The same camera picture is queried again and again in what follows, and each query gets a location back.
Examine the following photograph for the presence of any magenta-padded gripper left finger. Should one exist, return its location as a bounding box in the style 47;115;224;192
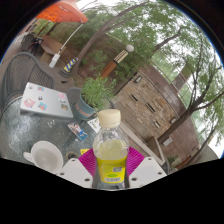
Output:
56;148;98;188

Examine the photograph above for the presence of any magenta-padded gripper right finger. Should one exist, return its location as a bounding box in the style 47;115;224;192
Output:
128;146;168;189

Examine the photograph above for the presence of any clear bottle with yellow label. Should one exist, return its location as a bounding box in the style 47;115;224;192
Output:
92;108;130;190

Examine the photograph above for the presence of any white ceramic mug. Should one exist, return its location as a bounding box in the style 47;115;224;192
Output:
23;140;65;174

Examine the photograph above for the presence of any white printed booklet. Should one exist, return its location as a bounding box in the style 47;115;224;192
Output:
87;117;102;134

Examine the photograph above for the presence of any silver laptop with stickers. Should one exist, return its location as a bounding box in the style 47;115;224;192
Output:
19;82;74;119

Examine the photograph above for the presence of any green plant in teal pot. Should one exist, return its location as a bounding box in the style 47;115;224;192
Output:
74;75;118;120

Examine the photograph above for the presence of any blue yellow striped cone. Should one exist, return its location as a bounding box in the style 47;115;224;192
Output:
59;56;80;77

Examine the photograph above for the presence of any white umbrella pole base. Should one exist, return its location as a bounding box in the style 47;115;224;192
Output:
48;53;62;69

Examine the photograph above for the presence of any wooden bench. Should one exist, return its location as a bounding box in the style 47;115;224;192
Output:
39;34;67;64

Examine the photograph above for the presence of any dark wicker chair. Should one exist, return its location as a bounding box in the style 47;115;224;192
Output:
19;32;44;56

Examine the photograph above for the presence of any orange patio umbrella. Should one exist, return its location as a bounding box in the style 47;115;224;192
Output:
35;0;89;24

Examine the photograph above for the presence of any grey wall box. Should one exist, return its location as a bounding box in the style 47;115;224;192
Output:
162;136;174;147

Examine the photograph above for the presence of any wooden lamp post, globe light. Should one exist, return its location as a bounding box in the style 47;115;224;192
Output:
99;44;135;79

